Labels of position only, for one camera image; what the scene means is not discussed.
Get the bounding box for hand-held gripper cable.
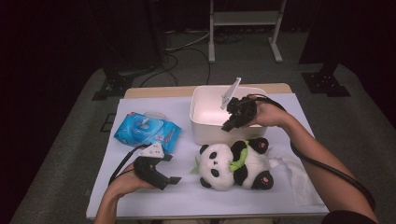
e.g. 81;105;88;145
246;94;376;211
107;144;150;187

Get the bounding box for white plastic bin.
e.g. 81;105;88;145
189;85;269;147

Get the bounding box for white metal stand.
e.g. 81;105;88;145
207;0;288;64

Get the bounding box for white floor cable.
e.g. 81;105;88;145
164;29;216;52

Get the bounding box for panda plush toy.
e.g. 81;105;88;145
190;137;276;191

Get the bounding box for black floor bracket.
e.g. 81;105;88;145
100;113;117;133

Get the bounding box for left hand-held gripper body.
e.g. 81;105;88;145
134;142;169;191

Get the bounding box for white wet wipe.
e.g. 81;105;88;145
267;148;325;207

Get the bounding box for black stand base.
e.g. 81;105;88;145
92;65;134;102
301;62;351;98

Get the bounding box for black floor cables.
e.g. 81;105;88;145
138;29;247;88

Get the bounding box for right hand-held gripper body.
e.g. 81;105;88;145
219;77;259;127

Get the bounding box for person's right hand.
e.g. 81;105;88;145
246;94;290;129

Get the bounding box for blue wet wipe packet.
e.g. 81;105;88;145
113;110;182;156

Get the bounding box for right hand-held gripper cable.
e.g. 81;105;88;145
246;94;376;211

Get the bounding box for person's left hand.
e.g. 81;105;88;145
108;162;157;200

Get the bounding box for left hand-held gripper cable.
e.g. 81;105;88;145
107;144;150;187

